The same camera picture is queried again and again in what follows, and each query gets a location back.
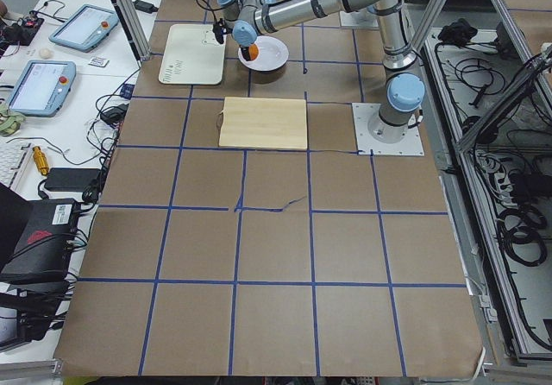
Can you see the far teach pendant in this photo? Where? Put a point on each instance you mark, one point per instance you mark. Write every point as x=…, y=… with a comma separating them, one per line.
x=85, y=29

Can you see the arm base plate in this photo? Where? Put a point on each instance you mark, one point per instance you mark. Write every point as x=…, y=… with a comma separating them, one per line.
x=374, y=137

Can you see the black computer box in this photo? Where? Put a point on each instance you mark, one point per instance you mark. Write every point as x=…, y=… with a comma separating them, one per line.
x=35, y=238

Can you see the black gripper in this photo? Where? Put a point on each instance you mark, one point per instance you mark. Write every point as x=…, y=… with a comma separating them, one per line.
x=245, y=49

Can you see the cream bear tray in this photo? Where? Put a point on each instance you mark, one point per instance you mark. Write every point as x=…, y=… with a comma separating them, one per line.
x=192, y=56

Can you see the small printed card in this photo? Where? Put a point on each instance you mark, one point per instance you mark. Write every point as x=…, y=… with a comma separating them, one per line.
x=98, y=62

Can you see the gold cylinder tool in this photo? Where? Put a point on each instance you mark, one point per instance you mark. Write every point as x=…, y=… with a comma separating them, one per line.
x=40, y=160

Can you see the black power brick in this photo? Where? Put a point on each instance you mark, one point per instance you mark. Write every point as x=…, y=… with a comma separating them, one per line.
x=65, y=179

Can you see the black power adapter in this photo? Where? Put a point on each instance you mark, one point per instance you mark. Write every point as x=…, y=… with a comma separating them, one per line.
x=145, y=7

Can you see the white round plate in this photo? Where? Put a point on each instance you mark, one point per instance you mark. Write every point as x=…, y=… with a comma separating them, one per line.
x=273, y=54

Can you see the teach pendant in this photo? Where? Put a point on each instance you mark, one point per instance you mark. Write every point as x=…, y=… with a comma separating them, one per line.
x=42, y=88
x=85, y=29

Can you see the white keyboard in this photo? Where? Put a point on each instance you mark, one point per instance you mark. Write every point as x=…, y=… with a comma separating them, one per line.
x=15, y=157

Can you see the orange fruit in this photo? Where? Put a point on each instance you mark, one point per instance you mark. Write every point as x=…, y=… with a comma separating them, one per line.
x=253, y=52

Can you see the wooden cutting board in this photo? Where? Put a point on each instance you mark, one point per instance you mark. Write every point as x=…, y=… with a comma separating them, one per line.
x=265, y=123

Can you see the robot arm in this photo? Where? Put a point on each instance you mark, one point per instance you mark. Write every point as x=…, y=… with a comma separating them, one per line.
x=331, y=65

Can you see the near teach pendant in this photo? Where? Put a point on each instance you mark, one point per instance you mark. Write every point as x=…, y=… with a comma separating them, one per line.
x=42, y=88

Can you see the aluminium frame post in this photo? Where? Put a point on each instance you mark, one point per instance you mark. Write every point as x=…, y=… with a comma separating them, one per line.
x=132, y=28

